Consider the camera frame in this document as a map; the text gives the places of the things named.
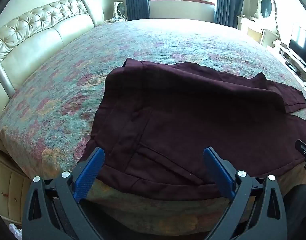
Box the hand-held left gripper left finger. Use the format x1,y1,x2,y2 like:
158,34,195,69
22,147,106,240

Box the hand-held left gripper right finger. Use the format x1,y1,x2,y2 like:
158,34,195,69
203,146,286,240

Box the maroon pants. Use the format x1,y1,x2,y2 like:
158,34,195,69
79,57,306,202

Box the bed with floral quilt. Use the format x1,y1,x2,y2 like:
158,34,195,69
0,17,306,235

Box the white television stand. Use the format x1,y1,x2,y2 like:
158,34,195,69
273,40,306,90

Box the black flat television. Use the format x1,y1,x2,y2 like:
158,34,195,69
289,26,306,67

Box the cream vanity table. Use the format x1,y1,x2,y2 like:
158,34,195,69
237,14,280,48

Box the cream tufted leather headboard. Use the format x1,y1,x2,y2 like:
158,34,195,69
0,0,104,110

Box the white nightstand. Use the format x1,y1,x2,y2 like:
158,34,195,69
104,17,128,24

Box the oval vanity mirror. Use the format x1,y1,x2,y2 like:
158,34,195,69
254,0,278,20

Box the white fan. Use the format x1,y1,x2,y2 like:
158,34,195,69
114,1,127,20

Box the cream leather bed frame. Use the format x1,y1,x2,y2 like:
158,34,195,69
0,127,31,228

